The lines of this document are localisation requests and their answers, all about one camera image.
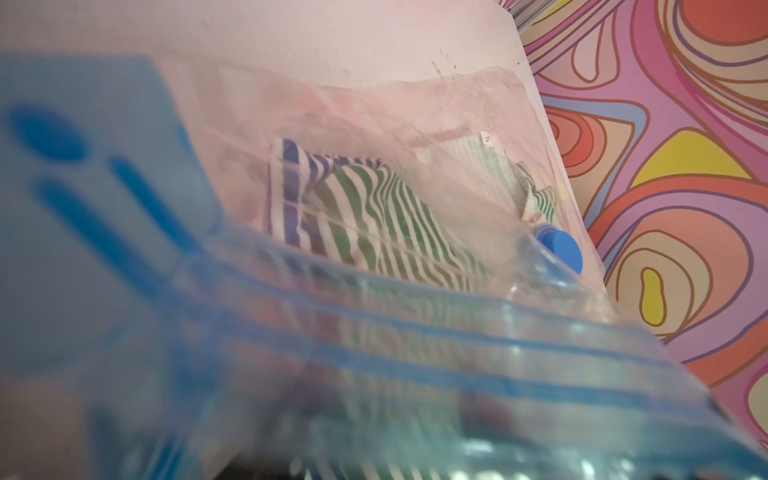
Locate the green white striped tank top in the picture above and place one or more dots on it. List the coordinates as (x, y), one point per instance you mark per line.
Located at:
(377, 222)

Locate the clear vacuum bag blue zip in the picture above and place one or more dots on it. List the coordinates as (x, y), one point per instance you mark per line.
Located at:
(151, 328)

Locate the blue white striped tank top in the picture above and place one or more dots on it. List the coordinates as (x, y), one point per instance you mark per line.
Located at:
(293, 175)

